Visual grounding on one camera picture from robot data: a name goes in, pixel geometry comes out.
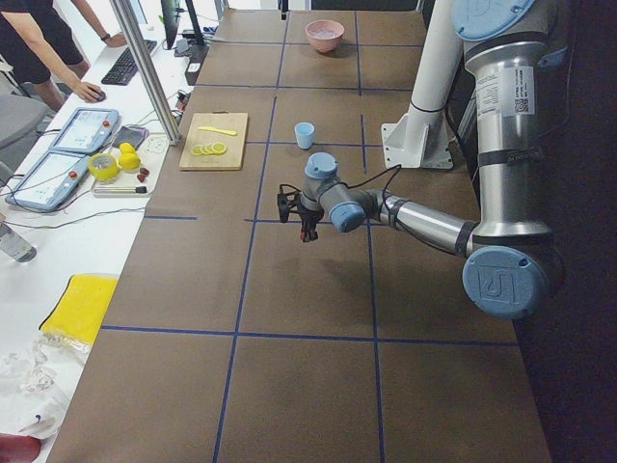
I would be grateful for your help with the black handled tool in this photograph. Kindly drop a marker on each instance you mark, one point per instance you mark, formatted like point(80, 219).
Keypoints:
point(121, 190)

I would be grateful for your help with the light blue cup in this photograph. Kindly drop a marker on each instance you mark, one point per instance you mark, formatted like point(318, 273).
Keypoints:
point(304, 134)

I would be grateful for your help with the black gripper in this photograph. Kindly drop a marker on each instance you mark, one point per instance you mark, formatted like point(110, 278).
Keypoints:
point(307, 216)

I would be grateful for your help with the pink bowl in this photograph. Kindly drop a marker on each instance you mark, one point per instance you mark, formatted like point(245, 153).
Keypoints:
point(327, 45)

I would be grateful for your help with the person right hand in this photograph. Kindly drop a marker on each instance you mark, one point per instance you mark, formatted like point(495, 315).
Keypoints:
point(83, 89)

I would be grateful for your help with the white camera pole base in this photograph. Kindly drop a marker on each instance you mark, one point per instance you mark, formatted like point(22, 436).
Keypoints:
point(419, 139)

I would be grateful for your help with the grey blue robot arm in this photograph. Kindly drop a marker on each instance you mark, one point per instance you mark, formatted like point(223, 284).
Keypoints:
point(511, 266)

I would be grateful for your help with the bamboo cutting board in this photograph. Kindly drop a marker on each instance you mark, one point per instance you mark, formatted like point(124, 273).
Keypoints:
point(232, 159)

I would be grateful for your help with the person forearm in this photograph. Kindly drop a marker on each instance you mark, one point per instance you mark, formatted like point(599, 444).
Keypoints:
point(53, 62)

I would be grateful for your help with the ice cubes in bowl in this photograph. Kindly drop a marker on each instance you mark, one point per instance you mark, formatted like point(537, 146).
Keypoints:
point(323, 34)

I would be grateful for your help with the aluminium frame post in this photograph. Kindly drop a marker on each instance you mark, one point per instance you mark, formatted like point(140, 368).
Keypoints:
point(136, 43)

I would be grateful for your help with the teach pendant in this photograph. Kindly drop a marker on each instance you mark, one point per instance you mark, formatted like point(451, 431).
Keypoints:
point(50, 182)
point(87, 130)

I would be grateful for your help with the black power strip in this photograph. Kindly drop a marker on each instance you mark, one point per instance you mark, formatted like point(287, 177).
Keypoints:
point(196, 57)

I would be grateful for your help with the yellow cloth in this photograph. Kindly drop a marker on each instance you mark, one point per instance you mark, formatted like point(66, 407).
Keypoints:
point(81, 308)

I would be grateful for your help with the yellow plastic knife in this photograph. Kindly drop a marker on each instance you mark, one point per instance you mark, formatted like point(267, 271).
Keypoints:
point(214, 129)

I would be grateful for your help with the yellow lemon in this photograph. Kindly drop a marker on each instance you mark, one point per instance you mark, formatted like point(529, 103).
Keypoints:
point(129, 161)
point(127, 149)

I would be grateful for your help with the black computer mouse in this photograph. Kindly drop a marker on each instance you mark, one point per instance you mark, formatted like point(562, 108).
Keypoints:
point(97, 96)

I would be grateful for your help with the yellow lemon front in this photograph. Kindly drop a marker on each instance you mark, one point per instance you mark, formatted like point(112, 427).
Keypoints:
point(129, 161)

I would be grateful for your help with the upper teach pendant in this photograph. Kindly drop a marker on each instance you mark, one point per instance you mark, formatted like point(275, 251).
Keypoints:
point(87, 130)

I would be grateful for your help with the white tray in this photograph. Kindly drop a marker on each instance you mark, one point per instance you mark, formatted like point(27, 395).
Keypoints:
point(152, 153)

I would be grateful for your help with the clear water bottle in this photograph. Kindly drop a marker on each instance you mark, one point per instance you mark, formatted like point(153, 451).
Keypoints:
point(15, 246)

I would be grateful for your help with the clear plastic bag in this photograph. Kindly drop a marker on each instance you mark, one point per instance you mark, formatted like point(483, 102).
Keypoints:
point(37, 385)

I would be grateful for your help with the yellow lemon back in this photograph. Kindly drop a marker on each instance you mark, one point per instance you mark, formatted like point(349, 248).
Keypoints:
point(127, 149)

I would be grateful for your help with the black monitor stand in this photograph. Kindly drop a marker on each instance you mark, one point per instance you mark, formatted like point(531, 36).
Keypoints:
point(171, 12)

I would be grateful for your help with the yellow tape roll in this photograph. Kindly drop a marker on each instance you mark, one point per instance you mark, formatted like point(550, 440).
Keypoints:
point(103, 166)

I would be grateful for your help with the black keyboard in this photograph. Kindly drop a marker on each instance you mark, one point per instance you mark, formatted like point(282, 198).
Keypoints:
point(122, 71)

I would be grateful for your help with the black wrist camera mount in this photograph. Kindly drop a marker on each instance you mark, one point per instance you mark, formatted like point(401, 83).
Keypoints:
point(288, 201)

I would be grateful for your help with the lower teach pendant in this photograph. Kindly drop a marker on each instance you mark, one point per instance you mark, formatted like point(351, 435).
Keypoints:
point(50, 182)

